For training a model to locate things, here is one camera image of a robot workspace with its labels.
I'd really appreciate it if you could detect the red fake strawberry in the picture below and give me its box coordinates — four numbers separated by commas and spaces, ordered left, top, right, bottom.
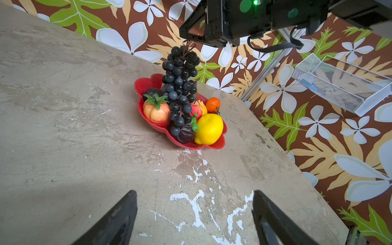
143, 93, 170, 128

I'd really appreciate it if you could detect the red fake pomegranate piece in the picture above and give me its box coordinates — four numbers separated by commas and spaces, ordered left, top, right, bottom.
190, 100, 204, 120

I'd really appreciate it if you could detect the yellow fake lemon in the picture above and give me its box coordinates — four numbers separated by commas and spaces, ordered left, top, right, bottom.
194, 113, 224, 146

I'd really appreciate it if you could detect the orange mandarin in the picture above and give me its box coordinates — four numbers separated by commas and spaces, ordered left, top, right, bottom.
206, 98, 221, 114

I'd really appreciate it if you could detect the red flower-shaped fruit bowl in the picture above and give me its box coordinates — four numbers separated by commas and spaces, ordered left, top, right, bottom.
134, 73, 228, 150

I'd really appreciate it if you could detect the small orange-yellow fruit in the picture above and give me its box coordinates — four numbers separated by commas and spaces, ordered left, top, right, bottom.
198, 100, 208, 115

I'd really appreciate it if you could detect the dark fake avocado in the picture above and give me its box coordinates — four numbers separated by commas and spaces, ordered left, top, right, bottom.
143, 88, 164, 101

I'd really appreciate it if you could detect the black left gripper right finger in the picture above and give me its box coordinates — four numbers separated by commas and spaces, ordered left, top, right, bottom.
252, 190, 317, 245

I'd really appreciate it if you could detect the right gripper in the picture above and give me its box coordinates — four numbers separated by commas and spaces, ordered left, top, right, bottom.
179, 1, 329, 48

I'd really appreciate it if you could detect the aluminium right corner frame post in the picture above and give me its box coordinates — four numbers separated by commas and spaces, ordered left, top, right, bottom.
241, 28, 306, 102

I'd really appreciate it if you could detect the white mesh basket right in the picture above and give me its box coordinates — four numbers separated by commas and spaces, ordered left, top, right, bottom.
293, 54, 392, 116

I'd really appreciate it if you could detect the dark purple passion fruit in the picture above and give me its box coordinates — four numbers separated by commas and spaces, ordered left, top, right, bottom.
173, 113, 199, 144

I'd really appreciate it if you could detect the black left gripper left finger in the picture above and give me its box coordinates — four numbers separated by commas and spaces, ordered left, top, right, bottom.
73, 190, 138, 245

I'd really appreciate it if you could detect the black fake grape bunch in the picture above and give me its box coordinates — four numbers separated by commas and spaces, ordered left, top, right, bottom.
162, 45, 200, 137

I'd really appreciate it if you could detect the blue object in basket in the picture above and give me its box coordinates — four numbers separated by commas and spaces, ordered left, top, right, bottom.
300, 79, 317, 92

